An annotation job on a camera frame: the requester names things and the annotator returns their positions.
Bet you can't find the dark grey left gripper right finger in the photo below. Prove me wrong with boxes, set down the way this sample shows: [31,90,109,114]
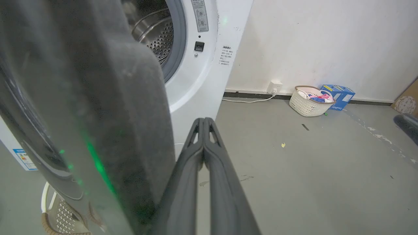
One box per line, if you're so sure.
[203,117,262,235]

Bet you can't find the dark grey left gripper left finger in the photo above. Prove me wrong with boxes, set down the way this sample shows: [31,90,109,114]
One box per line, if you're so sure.
[149,118,205,235]

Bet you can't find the dark grey washing machine door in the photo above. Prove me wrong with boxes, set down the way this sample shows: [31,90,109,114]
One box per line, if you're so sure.
[0,0,177,235]

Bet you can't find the white front-load washing machine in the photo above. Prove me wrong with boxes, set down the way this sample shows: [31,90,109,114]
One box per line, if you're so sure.
[0,0,254,171]

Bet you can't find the white woven laundry basket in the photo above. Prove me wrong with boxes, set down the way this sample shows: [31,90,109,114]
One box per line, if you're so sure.
[289,86,336,117]

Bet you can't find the white basket with brown rim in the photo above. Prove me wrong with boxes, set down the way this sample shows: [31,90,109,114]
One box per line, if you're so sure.
[41,182,106,235]

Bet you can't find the colourful clothes in basket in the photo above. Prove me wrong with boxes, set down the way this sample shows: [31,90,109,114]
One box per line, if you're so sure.
[297,90,334,103]

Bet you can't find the blue cardboard box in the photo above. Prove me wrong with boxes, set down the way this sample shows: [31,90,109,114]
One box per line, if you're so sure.
[320,85,356,111]

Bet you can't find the brown cardboard box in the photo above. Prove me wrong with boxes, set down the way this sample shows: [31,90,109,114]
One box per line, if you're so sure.
[391,78,418,118]

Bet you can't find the white power cable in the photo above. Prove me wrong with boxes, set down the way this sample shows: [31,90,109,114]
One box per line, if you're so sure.
[222,93,277,103]

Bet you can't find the white wall power socket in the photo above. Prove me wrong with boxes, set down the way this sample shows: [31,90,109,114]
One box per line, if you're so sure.
[267,80,283,95]

